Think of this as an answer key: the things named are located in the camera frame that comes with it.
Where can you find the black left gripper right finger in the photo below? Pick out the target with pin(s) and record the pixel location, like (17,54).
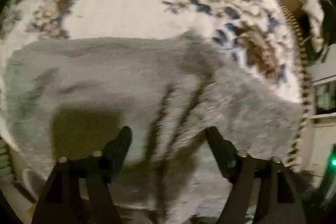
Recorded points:
(267,183)

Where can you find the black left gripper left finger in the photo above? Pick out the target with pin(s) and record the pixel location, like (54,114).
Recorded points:
(61,201)

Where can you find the grey fluffy pants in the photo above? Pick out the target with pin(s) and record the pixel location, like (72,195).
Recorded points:
(68,98)

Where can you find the striped grey curtain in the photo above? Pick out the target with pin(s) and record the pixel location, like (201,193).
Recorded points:
(6,168)

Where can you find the floral cream brown blanket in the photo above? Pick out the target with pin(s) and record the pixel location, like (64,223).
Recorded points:
(261,36)

